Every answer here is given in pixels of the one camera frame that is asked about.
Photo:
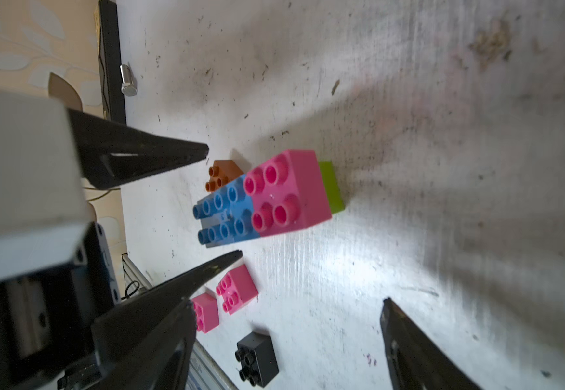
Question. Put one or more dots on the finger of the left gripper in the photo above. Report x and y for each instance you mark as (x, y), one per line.
(112, 154)

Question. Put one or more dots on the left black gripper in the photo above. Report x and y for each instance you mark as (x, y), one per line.
(49, 321)

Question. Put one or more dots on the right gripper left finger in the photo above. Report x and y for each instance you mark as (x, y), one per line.
(115, 336)

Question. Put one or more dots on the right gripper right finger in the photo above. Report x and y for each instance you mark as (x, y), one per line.
(414, 360)

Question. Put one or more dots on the light blue long lego brick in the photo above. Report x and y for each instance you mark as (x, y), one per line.
(225, 216)

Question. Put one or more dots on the pink lego brick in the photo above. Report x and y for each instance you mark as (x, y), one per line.
(288, 193)
(236, 289)
(206, 309)

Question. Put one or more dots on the green lego brick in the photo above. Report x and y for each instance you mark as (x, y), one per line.
(333, 194)

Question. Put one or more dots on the black lego brick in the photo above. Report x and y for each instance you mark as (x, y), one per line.
(255, 353)

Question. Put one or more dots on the orange lego brick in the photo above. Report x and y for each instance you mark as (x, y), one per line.
(221, 173)

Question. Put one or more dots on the metal bolt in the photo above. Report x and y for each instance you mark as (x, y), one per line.
(129, 85)

